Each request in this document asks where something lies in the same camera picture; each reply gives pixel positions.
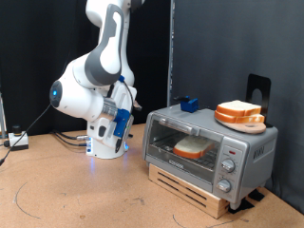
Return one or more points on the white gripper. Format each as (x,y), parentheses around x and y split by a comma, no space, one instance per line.
(101,133)

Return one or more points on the white bread slice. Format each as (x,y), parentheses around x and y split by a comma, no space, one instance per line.
(237,109)
(237,119)
(193,147)

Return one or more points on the glass oven door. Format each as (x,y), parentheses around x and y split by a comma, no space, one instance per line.
(190,171)

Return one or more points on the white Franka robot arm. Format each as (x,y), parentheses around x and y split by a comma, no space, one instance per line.
(101,63)

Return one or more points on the silver oven knob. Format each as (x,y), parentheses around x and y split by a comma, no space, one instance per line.
(228,165)
(224,186)

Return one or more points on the silver toaster oven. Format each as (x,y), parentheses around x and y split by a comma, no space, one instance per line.
(259,158)

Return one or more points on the vertical metal pole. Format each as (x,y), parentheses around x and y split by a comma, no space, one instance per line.
(171,47)

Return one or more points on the wooden slatted base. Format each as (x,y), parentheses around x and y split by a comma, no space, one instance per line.
(190,194)

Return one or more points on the round wooden board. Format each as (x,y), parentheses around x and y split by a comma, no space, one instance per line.
(250,128)

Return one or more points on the emergency stop button box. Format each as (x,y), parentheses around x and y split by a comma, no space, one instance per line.
(18,141)

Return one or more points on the grey curtain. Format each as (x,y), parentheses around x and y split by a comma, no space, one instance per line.
(221,41)

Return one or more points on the black metal bookend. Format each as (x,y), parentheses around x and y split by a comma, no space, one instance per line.
(253,82)

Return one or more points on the black curtain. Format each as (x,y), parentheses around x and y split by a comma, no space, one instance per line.
(31,47)

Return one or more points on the metal stand leg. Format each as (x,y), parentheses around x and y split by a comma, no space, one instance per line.
(2,117)

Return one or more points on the black tape strip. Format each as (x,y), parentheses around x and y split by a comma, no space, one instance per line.
(257,194)

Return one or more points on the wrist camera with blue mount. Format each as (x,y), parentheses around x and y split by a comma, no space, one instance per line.
(122,122)

